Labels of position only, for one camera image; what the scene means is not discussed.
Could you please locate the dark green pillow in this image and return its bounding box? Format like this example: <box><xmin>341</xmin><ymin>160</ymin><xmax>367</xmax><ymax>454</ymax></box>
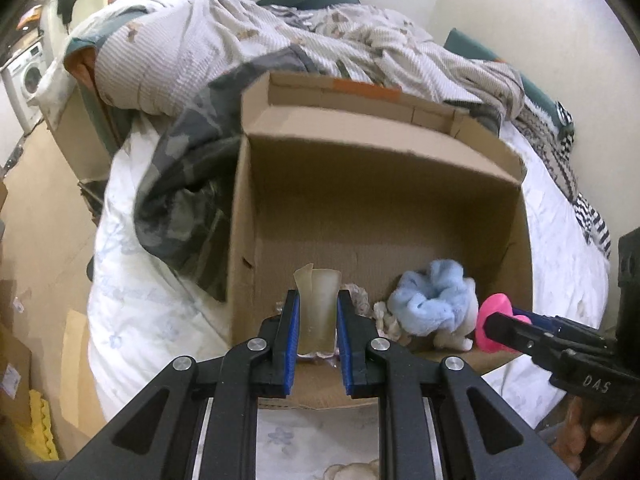
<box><xmin>257</xmin><ymin>0</ymin><xmax>576</xmax><ymax>141</ymax></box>

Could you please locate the beige silicone pad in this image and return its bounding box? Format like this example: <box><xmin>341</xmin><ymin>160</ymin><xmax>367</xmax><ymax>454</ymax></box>
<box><xmin>294</xmin><ymin>263</ymin><xmax>342</xmax><ymax>354</ymax></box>

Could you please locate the white floral duvet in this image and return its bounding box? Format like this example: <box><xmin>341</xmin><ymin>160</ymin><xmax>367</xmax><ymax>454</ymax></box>
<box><xmin>87</xmin><ymin>117</ymin><xmax>610</xmax><ymax>479</ymax></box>

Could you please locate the dark camouflage jacket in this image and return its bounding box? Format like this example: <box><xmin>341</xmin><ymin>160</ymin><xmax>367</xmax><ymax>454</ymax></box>
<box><xmin>134</xmin><ymin>44</ymin><xmax>319</xmax><ymax>301</ymax></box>

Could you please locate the small floor cardboard box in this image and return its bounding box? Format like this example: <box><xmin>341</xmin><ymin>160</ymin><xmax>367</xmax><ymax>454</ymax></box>
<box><xmin>0</xmin><ymin>325</ymin><xmax>32</xmax><ymax>427</ymax></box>

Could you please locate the white washing machine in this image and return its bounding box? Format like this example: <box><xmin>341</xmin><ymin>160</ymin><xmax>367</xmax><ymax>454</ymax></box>
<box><xmin>1</xmin><ymin>39</ymin><xmax>48</xmax><ymax>136</ymax></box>

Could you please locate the beige waffle blanket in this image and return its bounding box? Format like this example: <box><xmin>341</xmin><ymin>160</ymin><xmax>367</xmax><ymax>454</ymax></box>
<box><xmin>69</xmin><ymin>0</ymin><xmax>525</xmax><ymax>120</ymax></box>

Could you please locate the yellow foam piece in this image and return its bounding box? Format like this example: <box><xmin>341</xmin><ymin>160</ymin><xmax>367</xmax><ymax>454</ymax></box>
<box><xmin>16</xmin><ymin>389</ymin><xmax>60</xmax><ymax>462</ymax></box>

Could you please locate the fluffy light blue scrunchie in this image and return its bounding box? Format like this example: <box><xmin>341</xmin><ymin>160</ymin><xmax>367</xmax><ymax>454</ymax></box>
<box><xmin>387</xmin><ymin>259</ymin><xmax>478</xmax><ymax>337</ymax></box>

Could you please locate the person's right hand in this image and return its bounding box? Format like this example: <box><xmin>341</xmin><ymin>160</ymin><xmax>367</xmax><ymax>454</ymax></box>
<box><xmin>551</xmin><ymin>396</ymin><xmax>636</xmax><ymax>479</ymax></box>

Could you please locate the black white patterned cloth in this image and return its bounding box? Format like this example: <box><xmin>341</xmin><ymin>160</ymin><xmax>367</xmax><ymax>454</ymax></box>
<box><xmin>514</xmin><ymin>98</ymin><xmax>612</xmax><ymax>259</ymax></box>

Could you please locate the pink rubber duck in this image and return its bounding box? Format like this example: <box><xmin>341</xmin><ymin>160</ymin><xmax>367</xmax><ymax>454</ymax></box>
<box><xmin>475</xmin><ymin>292</ymin><xmax>532</xmax><ymax>353</ymax></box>

